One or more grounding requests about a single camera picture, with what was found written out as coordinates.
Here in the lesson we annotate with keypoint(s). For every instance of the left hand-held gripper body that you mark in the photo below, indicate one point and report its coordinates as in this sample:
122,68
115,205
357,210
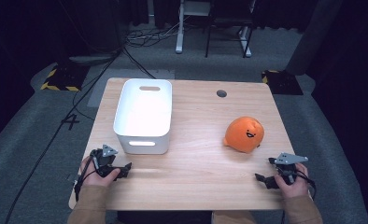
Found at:
104,160

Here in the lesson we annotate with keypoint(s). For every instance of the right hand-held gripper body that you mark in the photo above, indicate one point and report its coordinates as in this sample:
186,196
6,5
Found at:
286,166

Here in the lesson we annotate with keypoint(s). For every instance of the orange plush toy with face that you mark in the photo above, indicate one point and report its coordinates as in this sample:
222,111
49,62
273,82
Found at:
243,133

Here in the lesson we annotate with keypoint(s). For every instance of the white plastic storage bin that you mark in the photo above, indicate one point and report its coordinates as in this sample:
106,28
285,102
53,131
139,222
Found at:
143,115

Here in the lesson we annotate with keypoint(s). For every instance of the person's left hand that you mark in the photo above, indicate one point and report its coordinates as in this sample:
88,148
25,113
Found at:
93,179

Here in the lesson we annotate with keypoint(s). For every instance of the person's right hand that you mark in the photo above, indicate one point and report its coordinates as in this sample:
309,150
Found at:
297,188

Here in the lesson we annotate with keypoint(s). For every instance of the person's leg tan trousers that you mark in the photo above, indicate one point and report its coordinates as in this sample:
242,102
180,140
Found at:
233,217

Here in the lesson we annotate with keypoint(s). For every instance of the grey round table grommet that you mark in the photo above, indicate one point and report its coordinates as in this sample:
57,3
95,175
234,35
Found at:
221,93

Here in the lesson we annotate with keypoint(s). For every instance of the black base plate striped edge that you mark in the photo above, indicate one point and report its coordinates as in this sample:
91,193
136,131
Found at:
281,82
65,77

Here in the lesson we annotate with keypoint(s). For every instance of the grey slanted post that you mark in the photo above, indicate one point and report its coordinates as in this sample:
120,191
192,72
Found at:
313,37

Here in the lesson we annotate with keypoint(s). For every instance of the white desk leg frame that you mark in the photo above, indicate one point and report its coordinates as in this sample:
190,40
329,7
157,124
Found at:
180,28

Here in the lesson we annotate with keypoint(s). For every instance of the black metal chair frame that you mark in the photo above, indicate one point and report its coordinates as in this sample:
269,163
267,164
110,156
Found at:
229,21

